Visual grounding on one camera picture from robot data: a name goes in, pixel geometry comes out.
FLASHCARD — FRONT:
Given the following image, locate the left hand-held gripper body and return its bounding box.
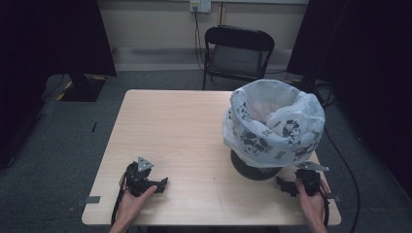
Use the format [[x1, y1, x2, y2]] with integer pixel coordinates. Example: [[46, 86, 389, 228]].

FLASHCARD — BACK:
[[123, 155, 163, 198]]

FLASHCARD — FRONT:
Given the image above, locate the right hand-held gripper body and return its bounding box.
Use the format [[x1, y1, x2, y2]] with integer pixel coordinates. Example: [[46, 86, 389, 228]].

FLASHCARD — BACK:
[[294, 160, 330, 197]]

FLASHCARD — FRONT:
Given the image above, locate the person's right hand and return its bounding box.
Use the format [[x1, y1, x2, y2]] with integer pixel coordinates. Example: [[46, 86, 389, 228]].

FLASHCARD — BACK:
[[294, 178, 330, 225]]

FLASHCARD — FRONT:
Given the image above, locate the hand-held gripper cable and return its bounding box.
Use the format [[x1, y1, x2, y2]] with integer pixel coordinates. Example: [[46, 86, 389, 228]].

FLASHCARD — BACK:
[[110, 160, 137, 227], [318, 180, 331, 228]]

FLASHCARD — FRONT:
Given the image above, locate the right hand-held gripper cable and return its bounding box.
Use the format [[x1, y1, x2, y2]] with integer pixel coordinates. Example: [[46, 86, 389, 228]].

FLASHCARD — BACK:
[[318, 180, 331, 228]]

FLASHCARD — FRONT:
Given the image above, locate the black stand base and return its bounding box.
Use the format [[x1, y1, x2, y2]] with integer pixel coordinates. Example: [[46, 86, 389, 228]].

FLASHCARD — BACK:
[[56, 73, 109, 103]]

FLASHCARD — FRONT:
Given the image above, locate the white printed plastic bag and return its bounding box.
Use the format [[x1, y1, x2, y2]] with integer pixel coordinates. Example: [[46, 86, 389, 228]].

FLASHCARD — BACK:
[[222, 79, 326, 169]]

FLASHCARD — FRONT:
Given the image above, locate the black curtain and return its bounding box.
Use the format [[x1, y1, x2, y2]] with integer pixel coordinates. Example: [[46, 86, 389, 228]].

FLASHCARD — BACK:
[[0, 0, 118, 169], [286, 0, 412, 197]]

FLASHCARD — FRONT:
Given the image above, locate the white wall socket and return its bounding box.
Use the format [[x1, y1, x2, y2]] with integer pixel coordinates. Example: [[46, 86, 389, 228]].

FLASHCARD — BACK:
[[189, 0, 213, 15]]

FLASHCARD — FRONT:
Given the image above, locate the black wall socket cable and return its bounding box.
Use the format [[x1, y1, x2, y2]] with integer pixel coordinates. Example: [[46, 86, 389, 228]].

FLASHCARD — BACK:
[[192, 7, 206, 72]]

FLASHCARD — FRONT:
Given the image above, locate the left hand-held gripper cable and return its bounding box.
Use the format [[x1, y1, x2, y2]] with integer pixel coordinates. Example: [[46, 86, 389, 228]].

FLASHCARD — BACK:
[[110, 160, 137, 227]]

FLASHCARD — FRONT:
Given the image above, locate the person's left hand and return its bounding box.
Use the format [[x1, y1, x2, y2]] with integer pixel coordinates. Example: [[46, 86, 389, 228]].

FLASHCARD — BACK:
[[118, 174, 158, 225]]

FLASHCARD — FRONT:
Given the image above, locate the dark round bin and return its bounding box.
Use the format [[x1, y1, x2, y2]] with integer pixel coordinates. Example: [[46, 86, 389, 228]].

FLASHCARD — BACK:
[[229, 149, 284, 182]]

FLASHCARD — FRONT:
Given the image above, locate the black floor cable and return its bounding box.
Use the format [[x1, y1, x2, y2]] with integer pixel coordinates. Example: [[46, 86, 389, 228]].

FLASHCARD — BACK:
[[319, 86, 361, 233]]

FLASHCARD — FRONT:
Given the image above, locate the black folding chair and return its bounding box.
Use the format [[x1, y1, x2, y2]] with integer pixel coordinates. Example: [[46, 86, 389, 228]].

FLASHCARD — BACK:
[[201, 24, 276, 91]]

